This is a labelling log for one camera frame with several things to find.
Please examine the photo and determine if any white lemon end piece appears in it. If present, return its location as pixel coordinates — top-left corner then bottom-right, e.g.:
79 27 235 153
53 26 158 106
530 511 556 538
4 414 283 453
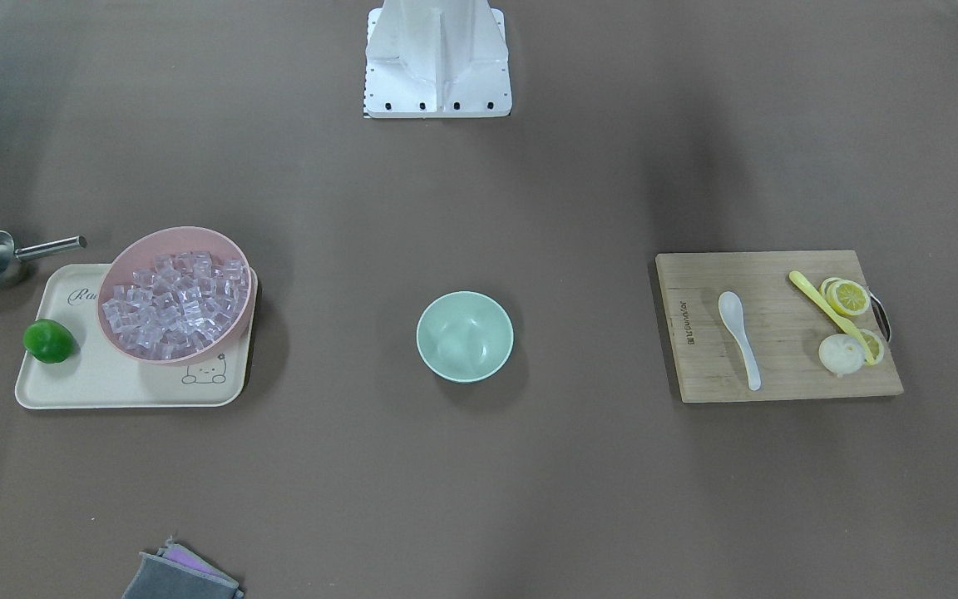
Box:
817 334 866 378

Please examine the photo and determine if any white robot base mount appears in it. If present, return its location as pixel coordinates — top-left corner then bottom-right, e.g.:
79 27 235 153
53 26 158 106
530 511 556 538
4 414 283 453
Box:
363 1 513 119

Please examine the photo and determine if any lemon slice upper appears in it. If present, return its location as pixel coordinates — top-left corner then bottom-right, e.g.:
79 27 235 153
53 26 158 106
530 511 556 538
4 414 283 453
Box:
820 277 872 318

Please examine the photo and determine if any green lime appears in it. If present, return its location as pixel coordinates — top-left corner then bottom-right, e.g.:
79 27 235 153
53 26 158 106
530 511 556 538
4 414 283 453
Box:
22 319 77 364

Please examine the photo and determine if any lemon slice lower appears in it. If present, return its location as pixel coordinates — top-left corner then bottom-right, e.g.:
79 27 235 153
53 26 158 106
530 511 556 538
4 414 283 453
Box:
859 329 886 365

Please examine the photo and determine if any bamboo cutting board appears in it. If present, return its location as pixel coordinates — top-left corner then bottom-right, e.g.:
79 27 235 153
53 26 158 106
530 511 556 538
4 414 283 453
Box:
654 250 904 404

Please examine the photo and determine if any mint green bowl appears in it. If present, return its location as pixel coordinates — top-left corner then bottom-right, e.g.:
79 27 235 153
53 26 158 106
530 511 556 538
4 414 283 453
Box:
415 290 516 384

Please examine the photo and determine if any grey purple folded cloth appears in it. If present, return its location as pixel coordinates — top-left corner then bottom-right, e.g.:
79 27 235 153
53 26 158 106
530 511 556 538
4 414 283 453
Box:
122 538 244 598

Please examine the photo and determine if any white ceramic spoon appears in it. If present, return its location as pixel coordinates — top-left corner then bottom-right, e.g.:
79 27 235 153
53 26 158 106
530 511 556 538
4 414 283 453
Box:
718 290 762 392

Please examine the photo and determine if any cream rectangular tray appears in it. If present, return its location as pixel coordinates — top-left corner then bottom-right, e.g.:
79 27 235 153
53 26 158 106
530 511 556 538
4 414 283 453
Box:
14 263 252 409

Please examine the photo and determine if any yellow plastic knife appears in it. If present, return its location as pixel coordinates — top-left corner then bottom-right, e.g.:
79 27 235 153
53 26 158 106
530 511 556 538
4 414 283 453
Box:
788 270 877 365

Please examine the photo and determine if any lemon slice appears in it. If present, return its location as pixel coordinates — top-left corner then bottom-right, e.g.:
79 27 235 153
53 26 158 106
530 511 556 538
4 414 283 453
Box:
820 277 872 318
859 329 886 365

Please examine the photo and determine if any pink bowl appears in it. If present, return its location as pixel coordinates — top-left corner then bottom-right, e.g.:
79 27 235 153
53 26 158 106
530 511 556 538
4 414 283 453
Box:
98 226 258 365

